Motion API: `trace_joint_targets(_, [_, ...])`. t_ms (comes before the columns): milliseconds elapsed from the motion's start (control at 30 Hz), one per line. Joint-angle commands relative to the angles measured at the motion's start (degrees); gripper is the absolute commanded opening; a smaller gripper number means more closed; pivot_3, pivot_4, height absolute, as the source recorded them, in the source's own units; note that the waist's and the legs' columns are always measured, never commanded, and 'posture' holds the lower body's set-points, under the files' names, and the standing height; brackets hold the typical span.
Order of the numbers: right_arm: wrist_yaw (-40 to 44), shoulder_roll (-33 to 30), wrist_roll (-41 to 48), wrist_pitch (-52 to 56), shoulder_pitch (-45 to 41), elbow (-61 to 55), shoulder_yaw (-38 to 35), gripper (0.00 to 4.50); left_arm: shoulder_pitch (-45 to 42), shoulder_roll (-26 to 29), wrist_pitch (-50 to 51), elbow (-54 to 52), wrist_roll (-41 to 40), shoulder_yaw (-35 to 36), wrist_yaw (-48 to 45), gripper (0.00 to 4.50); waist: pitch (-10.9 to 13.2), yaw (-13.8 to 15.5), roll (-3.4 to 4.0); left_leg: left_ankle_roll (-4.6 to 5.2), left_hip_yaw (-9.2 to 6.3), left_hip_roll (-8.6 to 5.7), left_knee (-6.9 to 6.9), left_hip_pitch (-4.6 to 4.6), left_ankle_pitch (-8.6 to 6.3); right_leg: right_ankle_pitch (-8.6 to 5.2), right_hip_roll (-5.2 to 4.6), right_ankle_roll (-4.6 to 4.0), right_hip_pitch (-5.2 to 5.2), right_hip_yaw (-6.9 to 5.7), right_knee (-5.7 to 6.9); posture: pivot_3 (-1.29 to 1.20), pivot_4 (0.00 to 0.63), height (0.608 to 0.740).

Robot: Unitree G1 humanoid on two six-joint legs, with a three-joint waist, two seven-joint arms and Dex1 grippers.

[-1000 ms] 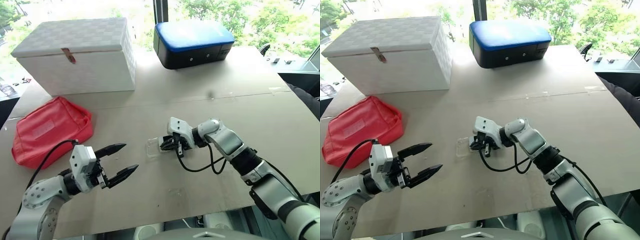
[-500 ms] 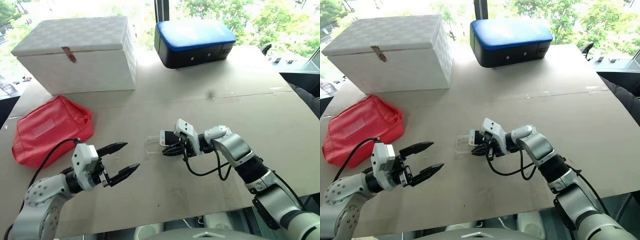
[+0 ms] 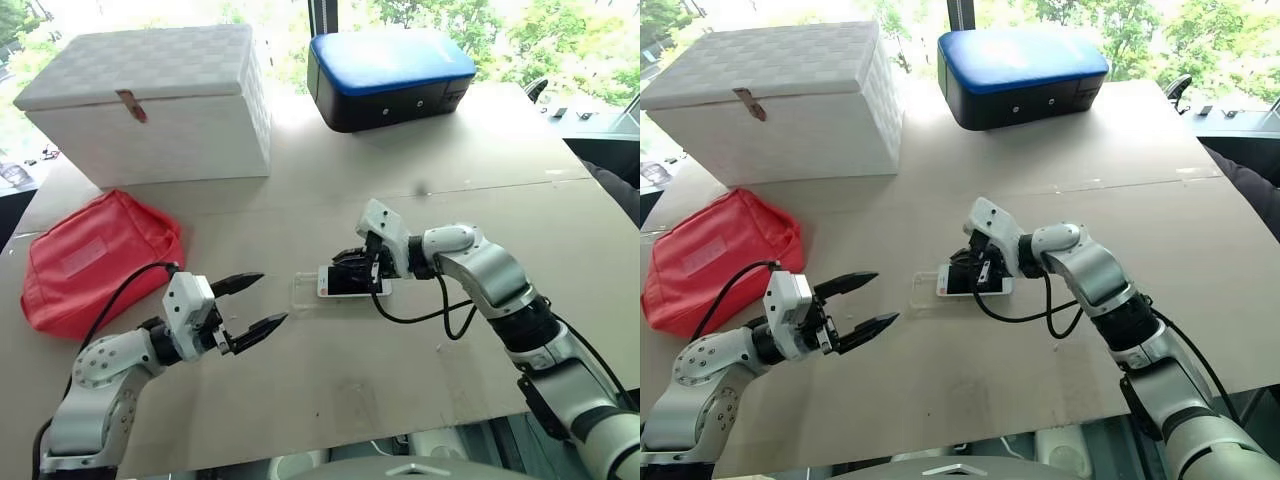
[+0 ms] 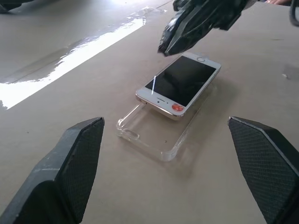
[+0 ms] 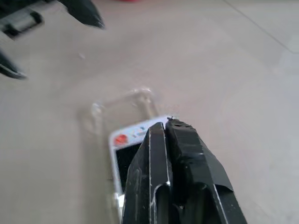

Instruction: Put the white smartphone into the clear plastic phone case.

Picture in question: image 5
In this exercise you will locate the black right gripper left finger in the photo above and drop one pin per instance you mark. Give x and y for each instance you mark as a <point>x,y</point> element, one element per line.
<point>149,177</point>

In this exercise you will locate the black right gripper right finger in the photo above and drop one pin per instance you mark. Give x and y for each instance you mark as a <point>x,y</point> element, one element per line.
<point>198,177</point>

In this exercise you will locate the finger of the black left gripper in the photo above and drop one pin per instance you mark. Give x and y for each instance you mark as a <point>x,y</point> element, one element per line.
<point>86,14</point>
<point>10,68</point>

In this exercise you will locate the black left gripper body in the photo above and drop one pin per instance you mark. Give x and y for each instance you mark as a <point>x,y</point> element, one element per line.
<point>21,21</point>

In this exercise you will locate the white silver smartphone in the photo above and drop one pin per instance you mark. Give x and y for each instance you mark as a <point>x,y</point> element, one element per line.
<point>121,142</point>

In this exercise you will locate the clear plastic phone case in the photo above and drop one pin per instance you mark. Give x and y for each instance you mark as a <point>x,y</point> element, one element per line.
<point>142,102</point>

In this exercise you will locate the red object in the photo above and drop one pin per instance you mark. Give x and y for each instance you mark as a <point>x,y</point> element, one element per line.
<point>127,1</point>

